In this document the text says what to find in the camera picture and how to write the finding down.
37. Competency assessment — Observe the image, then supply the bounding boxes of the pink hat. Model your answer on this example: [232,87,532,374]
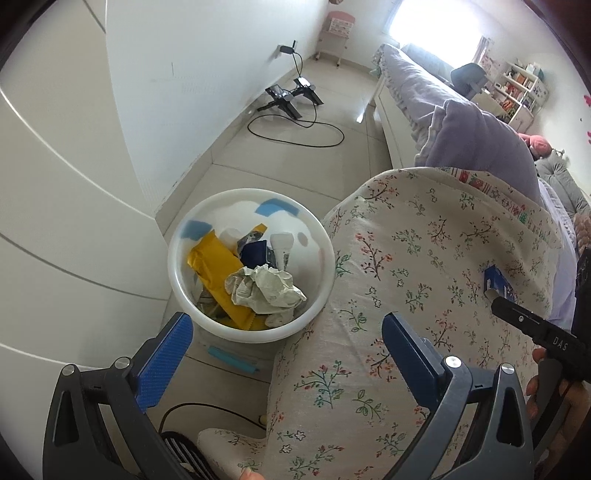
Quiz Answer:
[517,134,552,160]

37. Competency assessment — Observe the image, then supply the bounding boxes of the white snack packet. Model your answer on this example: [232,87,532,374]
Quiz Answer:
[225,263,308,328]

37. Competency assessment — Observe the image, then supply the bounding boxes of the yellow wrapper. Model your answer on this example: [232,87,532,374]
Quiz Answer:
[187,223,269,330]

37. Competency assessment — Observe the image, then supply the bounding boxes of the lilac bedsheet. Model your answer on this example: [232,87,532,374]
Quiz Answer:
[538,178,578,324]

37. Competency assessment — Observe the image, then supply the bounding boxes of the white plastic bin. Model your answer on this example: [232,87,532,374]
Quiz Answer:
[167,188,335,344]

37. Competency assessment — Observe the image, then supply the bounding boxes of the person's right hand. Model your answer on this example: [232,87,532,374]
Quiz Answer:
[525,347,591,421]

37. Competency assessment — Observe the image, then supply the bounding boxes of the light blue floor item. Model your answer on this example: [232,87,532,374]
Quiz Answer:
[208,346,260,376]

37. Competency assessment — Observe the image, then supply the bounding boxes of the white wardrobe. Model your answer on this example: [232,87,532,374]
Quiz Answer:
[0,0,174,384]

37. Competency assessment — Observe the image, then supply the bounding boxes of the pink curtain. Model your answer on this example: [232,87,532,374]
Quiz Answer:
[475,36,496,66]

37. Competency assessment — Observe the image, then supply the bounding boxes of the dark blue foil packet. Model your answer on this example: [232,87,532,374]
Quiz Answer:
[237,233,271,269]

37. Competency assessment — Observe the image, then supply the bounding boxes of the white shelf with items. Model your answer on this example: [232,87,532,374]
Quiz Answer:
[493,60,550,131]

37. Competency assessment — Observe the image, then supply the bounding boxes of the white bed frame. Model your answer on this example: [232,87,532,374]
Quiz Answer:
[376,76,419,169]

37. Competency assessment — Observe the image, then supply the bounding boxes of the purple quilt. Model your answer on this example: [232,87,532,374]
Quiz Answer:
[373,44,541,204]

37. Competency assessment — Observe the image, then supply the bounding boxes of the black white striped cloth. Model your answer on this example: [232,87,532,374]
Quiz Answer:
[159,431,205,480]

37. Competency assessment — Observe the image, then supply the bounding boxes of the white plastic tube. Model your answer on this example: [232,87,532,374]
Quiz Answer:
[269,232,296,273]

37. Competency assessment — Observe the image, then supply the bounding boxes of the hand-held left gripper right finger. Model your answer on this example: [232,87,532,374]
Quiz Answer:
[381,311,536,480]

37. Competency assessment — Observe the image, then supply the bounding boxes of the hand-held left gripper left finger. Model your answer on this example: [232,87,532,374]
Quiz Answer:
[42,311,204,480]

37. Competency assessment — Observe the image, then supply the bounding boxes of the floral print blanket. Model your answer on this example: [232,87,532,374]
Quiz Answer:
[198,167,561,480]

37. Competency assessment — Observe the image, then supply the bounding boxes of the grey plush cushion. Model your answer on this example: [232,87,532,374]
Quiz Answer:
[538,152,591,213]

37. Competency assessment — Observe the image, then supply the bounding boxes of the thin black cable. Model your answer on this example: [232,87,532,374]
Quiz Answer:
[159,401,269,433]

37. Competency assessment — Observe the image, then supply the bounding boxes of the pink stool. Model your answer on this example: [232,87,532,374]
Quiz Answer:
[316,11,357,68]

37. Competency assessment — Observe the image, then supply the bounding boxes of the black folding stand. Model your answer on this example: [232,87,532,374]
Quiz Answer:
[293,77,325,107]
[256,84,302,121]

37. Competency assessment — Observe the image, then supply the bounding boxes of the small dark blue box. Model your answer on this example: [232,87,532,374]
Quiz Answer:
[482,264,513,301]

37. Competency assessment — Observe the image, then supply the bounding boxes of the dark office chair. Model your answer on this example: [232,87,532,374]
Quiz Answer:
[450,62,489,99]

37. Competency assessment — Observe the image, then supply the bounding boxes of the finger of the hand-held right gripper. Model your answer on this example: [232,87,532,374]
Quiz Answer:
[491,295,591,384]

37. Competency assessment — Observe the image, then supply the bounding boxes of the brown fuzzy blanket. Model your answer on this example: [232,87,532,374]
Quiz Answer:
[573,215,591,252]

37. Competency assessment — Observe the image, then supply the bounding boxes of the grey pillow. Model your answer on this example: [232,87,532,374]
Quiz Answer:
[399,44,452,82]

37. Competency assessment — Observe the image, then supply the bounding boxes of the black stand with cable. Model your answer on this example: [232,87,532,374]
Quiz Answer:
[247,46,345,149]

